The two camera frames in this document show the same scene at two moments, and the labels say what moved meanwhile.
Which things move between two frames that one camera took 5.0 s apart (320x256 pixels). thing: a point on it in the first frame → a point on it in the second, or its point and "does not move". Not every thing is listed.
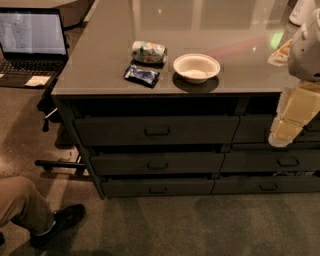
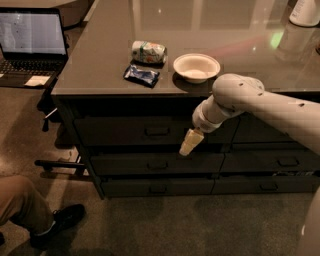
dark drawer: [165, 163] does not move
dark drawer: [156, 131] does not move
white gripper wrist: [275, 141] → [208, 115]
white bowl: [196, 68] does not move
